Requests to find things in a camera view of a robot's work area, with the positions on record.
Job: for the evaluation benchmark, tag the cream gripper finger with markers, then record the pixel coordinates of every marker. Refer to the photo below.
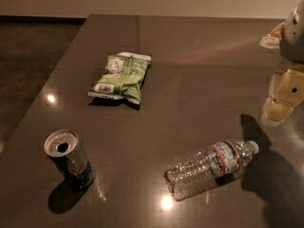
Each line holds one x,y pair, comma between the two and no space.
286,92
273,38

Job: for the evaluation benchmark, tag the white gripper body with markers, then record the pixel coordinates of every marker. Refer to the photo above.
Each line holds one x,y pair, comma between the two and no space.
294,37

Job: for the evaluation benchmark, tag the red bull can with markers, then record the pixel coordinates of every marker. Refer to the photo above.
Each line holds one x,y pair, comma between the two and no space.
63,148

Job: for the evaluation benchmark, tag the clear plastic water bottle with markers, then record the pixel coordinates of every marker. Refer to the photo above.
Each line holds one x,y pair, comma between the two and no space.
199,172

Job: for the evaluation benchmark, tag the green chip bag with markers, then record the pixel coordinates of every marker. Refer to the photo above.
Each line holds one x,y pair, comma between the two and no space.
123,77

